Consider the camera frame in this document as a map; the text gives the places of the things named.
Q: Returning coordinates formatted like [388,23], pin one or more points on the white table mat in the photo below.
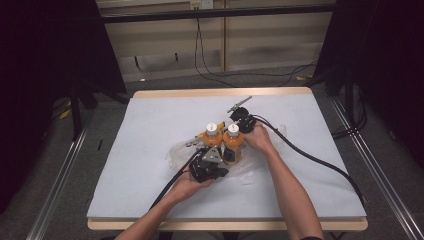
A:
[150,133]

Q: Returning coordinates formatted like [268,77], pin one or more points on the person's left hand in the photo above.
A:
[190,188]

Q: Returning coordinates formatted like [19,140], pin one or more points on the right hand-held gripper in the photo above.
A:
[245,121]

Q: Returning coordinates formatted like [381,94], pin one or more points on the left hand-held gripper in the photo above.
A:
[208,166]

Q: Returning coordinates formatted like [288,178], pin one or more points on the black horizontal bar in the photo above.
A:
[213,14]

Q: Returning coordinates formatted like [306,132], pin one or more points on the orange juice bottle white cap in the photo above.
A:
[212,136]
[233,141]

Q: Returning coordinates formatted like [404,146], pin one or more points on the black metal stand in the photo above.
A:
[349,100]

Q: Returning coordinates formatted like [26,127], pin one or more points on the person's right hand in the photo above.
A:
[260,138]

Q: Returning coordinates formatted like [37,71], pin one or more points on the clear plastic bag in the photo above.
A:
[178,156]

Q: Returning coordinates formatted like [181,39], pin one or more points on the white wall socket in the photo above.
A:
[201,4]

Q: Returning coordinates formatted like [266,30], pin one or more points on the wooden table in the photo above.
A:
[186,91]

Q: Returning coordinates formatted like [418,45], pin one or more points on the small black stick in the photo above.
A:
[100,144]

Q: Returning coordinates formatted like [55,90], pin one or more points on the metal floor rail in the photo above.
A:
[383,173]
[56,186]

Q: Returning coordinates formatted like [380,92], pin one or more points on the yellow object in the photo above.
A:
[220,126]

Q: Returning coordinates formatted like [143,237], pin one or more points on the black curtain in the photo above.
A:
[46,66]
[383,60]

